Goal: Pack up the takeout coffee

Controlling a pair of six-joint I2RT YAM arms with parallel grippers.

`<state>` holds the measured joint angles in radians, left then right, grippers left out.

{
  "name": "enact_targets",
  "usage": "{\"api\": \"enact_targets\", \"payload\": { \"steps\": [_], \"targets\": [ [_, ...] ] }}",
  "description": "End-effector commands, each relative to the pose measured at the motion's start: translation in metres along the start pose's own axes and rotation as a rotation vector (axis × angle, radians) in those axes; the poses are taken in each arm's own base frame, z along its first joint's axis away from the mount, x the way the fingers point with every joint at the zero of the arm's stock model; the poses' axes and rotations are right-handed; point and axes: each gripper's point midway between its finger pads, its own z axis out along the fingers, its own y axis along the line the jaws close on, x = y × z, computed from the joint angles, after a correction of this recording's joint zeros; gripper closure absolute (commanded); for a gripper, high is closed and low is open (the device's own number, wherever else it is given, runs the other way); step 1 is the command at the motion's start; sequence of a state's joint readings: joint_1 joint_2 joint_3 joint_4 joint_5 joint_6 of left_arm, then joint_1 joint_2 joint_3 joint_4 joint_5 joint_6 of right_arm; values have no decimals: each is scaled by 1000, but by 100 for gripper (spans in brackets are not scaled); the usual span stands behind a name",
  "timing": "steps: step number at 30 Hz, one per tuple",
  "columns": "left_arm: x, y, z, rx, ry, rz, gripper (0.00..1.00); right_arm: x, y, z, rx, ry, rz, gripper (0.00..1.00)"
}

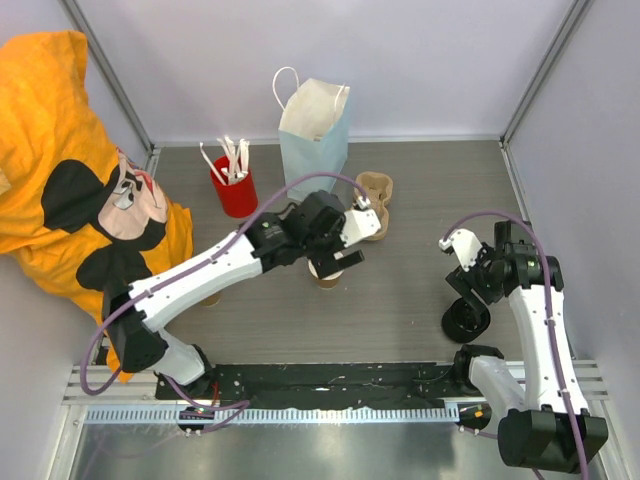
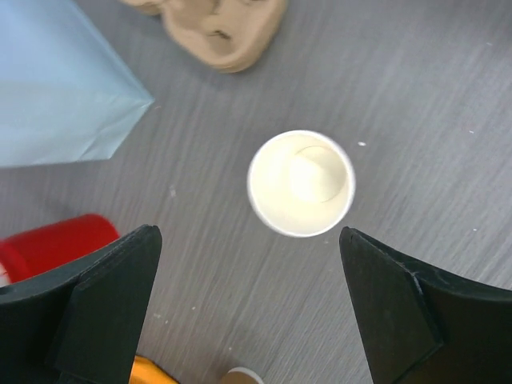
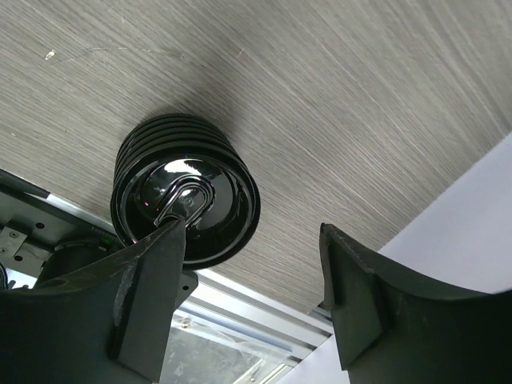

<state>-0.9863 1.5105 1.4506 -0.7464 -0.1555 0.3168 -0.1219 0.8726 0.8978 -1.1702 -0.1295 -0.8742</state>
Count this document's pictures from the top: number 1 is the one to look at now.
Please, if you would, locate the single brown paper cup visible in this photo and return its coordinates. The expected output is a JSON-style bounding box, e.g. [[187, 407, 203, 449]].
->
[[307, 260, 343, 290]]

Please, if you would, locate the light blue paper bag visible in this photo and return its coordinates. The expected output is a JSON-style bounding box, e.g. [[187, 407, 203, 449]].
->
[[278, 78, 350, 184]]

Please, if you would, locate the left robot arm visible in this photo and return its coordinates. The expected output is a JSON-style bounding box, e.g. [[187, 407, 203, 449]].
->
[[104, 190, 380, 399]]

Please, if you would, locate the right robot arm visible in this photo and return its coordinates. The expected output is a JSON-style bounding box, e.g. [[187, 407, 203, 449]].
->
[[439, 213, 609, 478]]

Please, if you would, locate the black lid stack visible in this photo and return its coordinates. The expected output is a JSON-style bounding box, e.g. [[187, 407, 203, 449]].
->
[[441, 298, 491, 344]]

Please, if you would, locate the brown cup carrier stack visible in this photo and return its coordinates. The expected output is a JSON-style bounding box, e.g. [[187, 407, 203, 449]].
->
[[356, 171, 393, 241]]

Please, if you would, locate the red cup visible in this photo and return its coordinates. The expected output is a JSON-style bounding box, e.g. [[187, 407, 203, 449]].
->
[[210, 171, 259, 219]]

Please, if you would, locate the paper cup stack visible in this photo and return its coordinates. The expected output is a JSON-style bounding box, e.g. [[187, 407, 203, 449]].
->
[[200, 292, 221, 307]]

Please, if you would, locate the orange cartoon cloth bag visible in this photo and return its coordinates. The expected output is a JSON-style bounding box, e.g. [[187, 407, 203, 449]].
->
[[0, 29, 195, 384]]

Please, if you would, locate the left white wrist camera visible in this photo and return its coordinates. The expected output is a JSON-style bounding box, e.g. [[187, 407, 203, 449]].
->
[[340, 196, 384, 248]]

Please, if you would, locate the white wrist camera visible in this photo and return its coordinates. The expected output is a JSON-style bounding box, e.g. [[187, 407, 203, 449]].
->
[[438, 228, 483, 272], [340, 196, 384, 248]]

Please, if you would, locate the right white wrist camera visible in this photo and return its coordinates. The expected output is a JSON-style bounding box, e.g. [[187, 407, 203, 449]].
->
[[438, 228, 483, 272]]

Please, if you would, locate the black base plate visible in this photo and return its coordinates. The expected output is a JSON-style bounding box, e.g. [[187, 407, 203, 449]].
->
[[181, 362, 480, 411]]

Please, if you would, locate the white slotted cable duct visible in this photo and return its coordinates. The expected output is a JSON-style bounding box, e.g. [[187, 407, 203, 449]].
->
[[85, 404, 459, 425]]

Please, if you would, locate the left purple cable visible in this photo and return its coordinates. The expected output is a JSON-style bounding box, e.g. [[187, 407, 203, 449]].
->
[[79, 172, 369, 434]]

